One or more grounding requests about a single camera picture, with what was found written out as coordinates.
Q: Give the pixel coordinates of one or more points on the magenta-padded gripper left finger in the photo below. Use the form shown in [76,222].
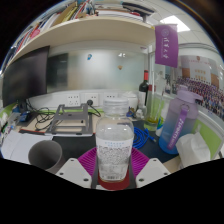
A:
[71,170]

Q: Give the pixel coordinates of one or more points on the group photo poster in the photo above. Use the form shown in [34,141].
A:
[203,86]

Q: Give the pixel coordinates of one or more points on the white round pot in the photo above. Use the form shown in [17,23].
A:
[130,100]

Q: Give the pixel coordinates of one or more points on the white tissue pack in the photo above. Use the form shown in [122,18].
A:
[193,150]

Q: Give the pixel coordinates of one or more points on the white printed paper sheet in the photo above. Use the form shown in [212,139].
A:
[30,148]
[8,143]

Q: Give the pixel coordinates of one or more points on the clear plastic water bottle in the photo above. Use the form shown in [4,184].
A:
[114,143]

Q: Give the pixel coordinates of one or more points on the black computer monitor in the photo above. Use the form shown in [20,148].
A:
[25,78]

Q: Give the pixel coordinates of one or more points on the black red-edged desk mat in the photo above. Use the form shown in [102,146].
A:
[75,145]

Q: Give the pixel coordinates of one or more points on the grey metal laptop stand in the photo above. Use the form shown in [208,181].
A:
[71,121]

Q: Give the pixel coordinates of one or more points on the white wall socket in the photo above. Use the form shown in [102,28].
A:
[110,96]
[73,100]
[93,99]

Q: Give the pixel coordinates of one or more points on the large purple water bottle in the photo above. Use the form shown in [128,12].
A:
[178,123]

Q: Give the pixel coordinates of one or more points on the grey cup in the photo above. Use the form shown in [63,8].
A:
[45,158]

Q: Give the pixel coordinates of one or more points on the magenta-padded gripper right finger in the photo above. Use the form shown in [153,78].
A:
[151,170]

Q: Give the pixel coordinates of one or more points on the small blue box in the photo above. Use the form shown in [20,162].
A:
[24,116]

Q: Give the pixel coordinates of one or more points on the dark navy mouse pad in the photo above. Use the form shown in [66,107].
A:
[151,150]

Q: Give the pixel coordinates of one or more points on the tall clear glass vase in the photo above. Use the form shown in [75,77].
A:
[152,116]

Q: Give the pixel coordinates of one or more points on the flat round red coaster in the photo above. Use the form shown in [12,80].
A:
[115,185]

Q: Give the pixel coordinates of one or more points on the wooden shelf with books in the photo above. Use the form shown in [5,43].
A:
[90,31]

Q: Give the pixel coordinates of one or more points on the dark wine bottle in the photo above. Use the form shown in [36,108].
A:
[144,90]

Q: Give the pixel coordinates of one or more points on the purple hanging banner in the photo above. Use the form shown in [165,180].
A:
[166,45]

